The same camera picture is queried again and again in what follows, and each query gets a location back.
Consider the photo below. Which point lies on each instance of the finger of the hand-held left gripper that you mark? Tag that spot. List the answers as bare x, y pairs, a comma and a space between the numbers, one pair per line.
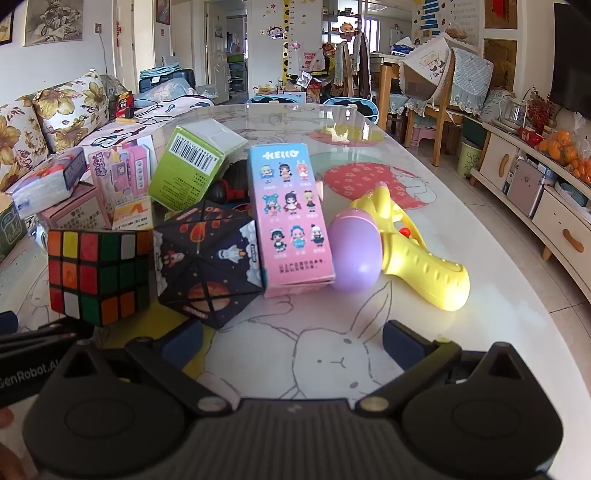
37, 339

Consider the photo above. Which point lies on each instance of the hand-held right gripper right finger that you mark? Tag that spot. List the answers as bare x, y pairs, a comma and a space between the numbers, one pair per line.
401, 341

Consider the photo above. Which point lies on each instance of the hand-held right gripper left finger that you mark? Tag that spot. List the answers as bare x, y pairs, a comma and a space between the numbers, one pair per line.
182, 344

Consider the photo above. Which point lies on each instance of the black space print cube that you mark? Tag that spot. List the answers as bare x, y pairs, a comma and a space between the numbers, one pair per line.
207, 272

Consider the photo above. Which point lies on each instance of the yellow toy with purple ball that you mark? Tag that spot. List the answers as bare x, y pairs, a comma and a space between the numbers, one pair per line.
415, 263

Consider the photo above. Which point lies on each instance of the colourful puzzle cube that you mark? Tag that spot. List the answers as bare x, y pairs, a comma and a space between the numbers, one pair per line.
97, 272

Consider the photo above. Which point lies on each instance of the pale pink cardboard box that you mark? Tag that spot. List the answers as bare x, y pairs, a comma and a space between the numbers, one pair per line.
74, 210

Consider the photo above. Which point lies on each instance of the small orange white box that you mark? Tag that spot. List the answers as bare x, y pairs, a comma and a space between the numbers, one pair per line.
134, 217

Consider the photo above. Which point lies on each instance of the tall pink figure box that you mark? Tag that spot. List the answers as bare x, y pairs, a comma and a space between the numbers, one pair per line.
291, 217

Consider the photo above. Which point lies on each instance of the pink toy appliance box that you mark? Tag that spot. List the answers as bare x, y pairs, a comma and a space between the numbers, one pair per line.
122, 170

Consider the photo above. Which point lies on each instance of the person's left hand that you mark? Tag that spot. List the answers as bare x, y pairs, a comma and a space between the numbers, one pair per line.
4, 419

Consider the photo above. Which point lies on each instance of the white blue tissue packet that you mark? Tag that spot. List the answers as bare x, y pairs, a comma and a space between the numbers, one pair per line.
46, 180

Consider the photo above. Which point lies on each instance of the black red toy figure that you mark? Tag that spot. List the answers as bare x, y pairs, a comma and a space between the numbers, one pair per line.
231, 184

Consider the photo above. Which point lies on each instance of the green box with barcode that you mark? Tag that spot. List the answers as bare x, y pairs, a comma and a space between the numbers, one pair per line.
194, 170

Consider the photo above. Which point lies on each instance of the floral pillow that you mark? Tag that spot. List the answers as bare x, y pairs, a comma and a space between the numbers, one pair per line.
69, 110
18, 147

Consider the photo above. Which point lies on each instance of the green trash can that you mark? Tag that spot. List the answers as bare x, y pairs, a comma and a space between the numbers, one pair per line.
469, 159

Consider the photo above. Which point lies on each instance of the silver metal case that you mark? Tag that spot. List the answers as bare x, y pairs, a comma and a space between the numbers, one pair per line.
524, 187

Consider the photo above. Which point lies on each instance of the pink plastic stool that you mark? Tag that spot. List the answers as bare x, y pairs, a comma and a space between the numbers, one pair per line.
416, 136

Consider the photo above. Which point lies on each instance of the cream television cabinet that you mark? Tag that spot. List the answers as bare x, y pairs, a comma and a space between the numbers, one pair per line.
503, 161

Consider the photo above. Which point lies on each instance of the yellow stick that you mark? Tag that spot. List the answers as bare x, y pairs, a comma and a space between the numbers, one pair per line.
127, 120

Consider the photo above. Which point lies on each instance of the black charger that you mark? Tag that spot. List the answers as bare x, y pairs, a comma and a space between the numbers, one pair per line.
129, 113

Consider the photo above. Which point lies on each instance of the red snack packet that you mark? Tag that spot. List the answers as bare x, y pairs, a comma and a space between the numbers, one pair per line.
123, 99

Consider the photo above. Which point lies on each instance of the bag of oranges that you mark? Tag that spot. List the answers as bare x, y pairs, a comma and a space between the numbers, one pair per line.
563, 147

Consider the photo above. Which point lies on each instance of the glass kettle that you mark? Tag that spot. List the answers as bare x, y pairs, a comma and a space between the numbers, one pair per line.
514, 113

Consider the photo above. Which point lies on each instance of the wooden chair with lace cover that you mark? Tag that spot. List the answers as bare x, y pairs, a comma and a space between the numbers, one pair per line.
443, 87

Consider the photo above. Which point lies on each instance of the black suitcase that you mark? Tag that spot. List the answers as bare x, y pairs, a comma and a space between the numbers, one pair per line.
161, 83

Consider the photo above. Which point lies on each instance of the red berry plant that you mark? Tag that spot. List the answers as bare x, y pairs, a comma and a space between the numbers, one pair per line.
540, 108

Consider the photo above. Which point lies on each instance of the wooden dining table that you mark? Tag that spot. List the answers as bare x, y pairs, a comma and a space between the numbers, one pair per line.
385, 69

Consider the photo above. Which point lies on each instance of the green storage drawers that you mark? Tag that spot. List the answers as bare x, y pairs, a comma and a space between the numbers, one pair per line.
235, 74

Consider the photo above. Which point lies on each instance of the folded blue cloth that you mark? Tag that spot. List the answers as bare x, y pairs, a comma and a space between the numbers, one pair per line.
159, 69

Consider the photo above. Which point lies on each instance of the framed portrait drawing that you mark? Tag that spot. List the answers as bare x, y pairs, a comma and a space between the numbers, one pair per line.
53, 18

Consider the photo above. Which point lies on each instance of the small red framed picture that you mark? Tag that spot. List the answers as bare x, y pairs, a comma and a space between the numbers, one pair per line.
163, 11

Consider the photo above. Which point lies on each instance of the black television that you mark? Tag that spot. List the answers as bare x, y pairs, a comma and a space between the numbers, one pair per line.
572, 55

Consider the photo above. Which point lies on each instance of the framed figure drawing black frame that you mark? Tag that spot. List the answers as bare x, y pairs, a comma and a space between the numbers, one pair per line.
5, 25

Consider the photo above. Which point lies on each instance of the giraffe height wall sticker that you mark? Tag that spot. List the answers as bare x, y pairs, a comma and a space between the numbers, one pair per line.
288, 37

